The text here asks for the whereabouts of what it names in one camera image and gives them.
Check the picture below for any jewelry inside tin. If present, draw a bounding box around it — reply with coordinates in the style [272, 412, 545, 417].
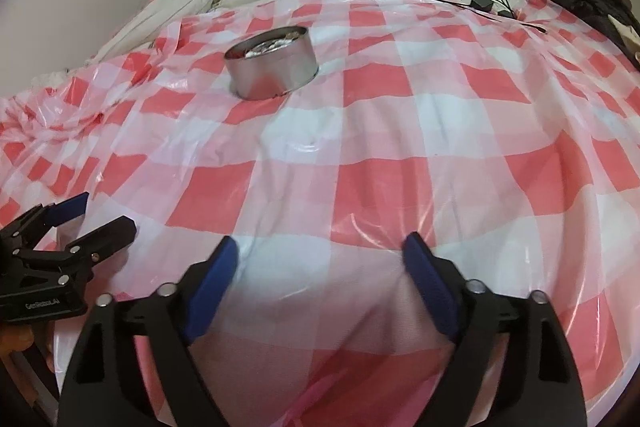
[231, 32, 299, 58]

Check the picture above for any left hand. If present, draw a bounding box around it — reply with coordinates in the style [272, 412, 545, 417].
[0, 322, 55, 372]

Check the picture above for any red white checkered plastic cloth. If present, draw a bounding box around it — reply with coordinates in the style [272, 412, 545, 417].
[1, 0, 639, 426]

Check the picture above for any round silver tin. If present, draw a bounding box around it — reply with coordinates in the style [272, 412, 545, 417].
[224, 26, 319, 101]

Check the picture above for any striped white pillow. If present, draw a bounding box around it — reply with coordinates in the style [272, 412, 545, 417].
[87, 0, 220, 65]

